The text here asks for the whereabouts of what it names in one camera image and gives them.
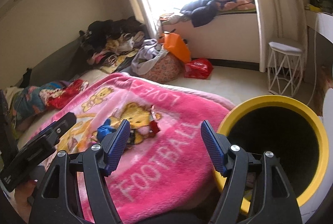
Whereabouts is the yellow rimmed black trash bin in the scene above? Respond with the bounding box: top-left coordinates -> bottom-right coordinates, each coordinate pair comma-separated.
217,95 -> 320,207

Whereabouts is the orange patterned blanket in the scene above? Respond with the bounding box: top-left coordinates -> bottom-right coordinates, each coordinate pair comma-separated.
215,0 -> 256,12

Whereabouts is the dark navy jacket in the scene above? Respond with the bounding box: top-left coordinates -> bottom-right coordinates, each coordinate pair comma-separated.
180,0 -> 218,28

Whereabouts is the red patterned cloth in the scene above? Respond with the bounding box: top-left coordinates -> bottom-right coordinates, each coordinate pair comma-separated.
39,79 -> 89,109

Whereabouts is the white power cable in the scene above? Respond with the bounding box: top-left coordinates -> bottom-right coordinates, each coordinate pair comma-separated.
305,14 -> 319,106

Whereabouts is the person's left hand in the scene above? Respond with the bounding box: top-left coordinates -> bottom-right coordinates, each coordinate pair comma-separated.
14,179 -> 38,223

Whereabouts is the white chair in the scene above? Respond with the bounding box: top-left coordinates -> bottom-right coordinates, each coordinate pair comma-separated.
300,88 -> 332,223

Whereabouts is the lavender garment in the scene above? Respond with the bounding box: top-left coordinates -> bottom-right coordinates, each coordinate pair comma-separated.
131,39 -> 168,76

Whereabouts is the blue glove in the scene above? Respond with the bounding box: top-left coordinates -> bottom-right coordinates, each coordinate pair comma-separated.
97,119 -> 116,143

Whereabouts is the pink cartoon fleece blanket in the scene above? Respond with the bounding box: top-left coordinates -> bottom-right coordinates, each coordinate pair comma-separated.
19,73 -> 234,223

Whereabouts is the colourful floral pillow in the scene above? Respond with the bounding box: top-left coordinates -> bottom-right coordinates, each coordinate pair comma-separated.
4,81 -> 66,134

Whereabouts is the cream curtain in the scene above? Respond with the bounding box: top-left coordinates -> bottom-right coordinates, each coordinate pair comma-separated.
255,0 -> 308,72

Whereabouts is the red plastic bag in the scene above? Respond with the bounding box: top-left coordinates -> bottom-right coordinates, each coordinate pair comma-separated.
184,58 -> 213,80

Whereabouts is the white desk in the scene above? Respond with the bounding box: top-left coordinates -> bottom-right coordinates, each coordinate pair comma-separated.
304,10 -> 332,84

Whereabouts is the white wire frame stool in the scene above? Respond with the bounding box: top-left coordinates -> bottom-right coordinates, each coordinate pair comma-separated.
267,38 -> 304,98

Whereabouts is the pile of clothes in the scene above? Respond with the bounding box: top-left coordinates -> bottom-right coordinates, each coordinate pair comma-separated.
78,16 -> 148,73

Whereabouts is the orange shopping bag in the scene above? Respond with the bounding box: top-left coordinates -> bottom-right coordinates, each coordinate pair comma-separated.
158,32 -> 191,63

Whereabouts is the floral fabric basket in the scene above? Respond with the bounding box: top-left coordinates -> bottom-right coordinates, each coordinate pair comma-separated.
138,53 -> 183,84

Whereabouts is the red white snack wrapper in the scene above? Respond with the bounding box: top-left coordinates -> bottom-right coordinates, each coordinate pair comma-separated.
149,105 -> 160,137

